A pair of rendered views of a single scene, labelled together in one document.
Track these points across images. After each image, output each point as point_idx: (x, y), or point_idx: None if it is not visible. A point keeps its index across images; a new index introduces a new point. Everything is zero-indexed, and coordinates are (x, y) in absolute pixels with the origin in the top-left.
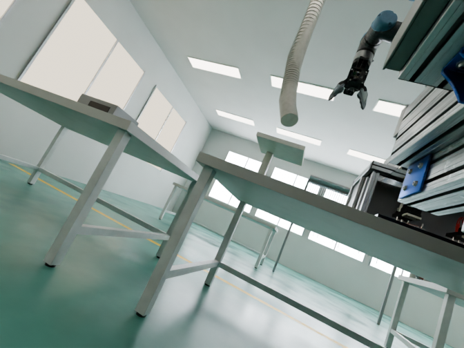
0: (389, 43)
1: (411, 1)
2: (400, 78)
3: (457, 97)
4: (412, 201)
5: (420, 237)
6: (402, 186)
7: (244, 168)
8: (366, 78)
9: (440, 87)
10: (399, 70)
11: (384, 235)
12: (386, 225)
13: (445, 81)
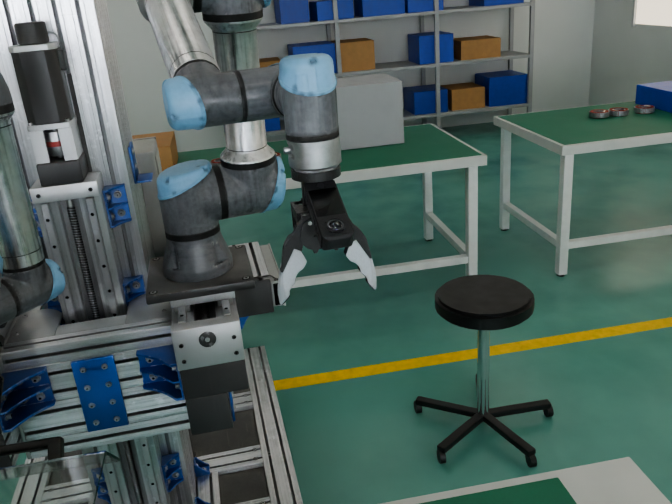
0: (256, 118)
1: (268, 208)
2: (272, 311)
3: (243, 325)
4: (218, 425)
5: None
6: (233, 408)
7: (509, 479)
8: (293, 226)
9: (245, 315)
10: (274, 306)
11: None
12: None
13: (243, 310)
